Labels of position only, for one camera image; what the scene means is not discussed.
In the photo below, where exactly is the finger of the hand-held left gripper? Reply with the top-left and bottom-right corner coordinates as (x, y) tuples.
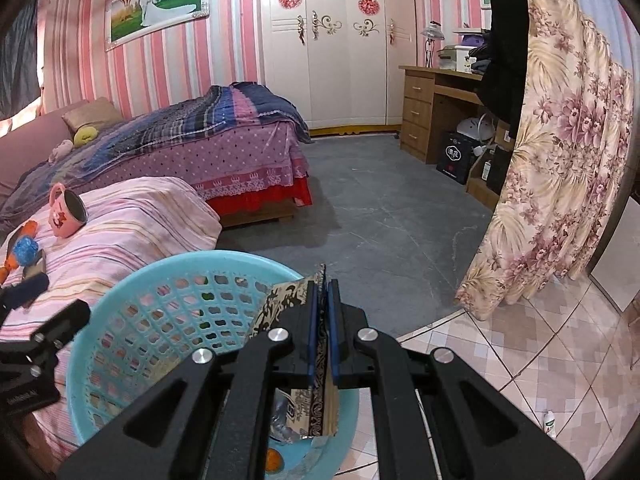
(0, 274), (50, 312)
(27, 300), (92, 357)

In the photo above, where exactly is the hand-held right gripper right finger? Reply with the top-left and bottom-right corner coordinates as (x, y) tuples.
(327, 277), (586, 480)

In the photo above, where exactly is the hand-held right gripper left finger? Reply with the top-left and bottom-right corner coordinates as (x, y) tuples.
(57, 280), (321, 480)

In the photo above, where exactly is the blue plastic bag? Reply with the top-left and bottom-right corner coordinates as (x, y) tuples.
(12, 237), (40, 264)

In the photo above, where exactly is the black white patterned snack packet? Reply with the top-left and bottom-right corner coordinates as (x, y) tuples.
(247, 262), (342, 457)

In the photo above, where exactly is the orange plastic wrapper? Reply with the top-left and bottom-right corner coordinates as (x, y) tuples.
(0, 220), (40, 286)

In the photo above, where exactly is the blue plastic basket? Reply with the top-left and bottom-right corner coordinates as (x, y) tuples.
(66, 251), (361, 480)

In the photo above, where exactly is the person's left forearm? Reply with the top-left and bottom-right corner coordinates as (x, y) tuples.
(0, 412), (32, 472)

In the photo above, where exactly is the brown phone case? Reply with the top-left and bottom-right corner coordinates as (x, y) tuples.
(22, 249), (49, 281)

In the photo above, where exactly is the pink mug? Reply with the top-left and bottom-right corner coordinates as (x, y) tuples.
(48, 182), (90, 239)

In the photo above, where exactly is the grey floor mat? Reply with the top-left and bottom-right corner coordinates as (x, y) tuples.
(215, 130), (502, 342)

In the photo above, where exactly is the pink plush toy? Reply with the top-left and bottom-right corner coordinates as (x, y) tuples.
(47, 139), (75, 164)

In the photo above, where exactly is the red bed skirt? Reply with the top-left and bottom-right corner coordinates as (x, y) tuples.
(205, 177), (314, 219)

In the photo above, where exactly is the purple headboard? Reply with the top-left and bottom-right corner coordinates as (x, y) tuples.
(0, 100), (91, 206)

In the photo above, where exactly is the yellow-green plush toy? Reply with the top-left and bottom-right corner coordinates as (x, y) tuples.
(72, 124), (100, 147)

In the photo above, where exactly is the beige pillow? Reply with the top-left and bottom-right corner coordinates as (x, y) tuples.
(61, 96), (124, 131)

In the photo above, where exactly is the black box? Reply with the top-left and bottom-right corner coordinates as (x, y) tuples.
(436, 131), (479, 186)

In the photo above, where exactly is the dark window curtain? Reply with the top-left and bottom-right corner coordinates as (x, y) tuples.
(0, 0), (44, 119)

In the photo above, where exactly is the bed with striped blanket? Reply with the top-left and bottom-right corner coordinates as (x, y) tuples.
(0, 81), (311, 221)

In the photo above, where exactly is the wooden desk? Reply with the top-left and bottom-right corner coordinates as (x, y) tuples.
(398, 64), (516, 196)

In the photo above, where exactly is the white appliance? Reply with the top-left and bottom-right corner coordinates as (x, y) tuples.
(457, 114), (501, 149)

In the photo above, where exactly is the white wardrobe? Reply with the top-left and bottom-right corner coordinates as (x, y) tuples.
(258, 0), (419, 136)

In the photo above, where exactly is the floral curtain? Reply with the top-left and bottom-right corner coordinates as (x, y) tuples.
(454, 0), (639, 322)

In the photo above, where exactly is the white board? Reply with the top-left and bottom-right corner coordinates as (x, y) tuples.
(587, 195), (640, 314)

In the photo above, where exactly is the white box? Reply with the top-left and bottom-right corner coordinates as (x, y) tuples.
(436, 45), (479, 74)

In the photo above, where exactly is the desk lamp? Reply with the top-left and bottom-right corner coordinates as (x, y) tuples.
(420, 21), (446, 69)

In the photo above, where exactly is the black hanging coat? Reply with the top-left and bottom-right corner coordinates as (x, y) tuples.
(475, 0), (531, 139)

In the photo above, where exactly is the purple box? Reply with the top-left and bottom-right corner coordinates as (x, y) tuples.
(452, 27), (494, 46)

